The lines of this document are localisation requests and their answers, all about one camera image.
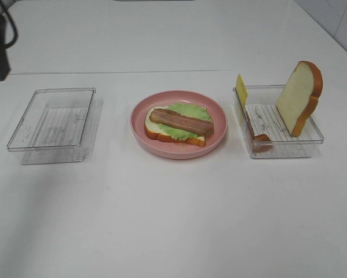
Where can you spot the bread slice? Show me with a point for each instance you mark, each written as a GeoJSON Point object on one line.
{"type": "Point", "coordinates": [300, 96]}
{"type": "Point", "coordinates": [166, 138]}

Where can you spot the bacon strip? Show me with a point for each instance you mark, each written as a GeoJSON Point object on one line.
{"type": "Point", "coordinates": [261, 143]}
{"type": "Point", "coordinates": [179, 121]}

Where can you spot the green lettuce leaf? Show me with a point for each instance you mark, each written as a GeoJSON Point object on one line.
{"type": "Point", "coordinates": [185, 109]}

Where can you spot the clear left plastic container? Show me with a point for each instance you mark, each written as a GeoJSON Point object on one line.
{"type": "Point", "coordinates": [57, 126]}

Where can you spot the clear plastic container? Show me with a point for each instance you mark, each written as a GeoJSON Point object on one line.
{"type": "Point", "coordinates": [57, 126]}
{"type": "Point", "coordinates": [265, 118]}

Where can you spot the pink round plate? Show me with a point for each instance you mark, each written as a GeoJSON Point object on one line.
{"type": "Point", "coordinates": [175, 150]}

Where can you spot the yellow cheese slice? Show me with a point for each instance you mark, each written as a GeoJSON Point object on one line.
{"type": "Point", "coordinates": [242, 93]}

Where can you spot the clear right plastic container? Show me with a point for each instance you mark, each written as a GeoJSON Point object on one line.
{"type": "Point", "coordinates": [265, 118]}

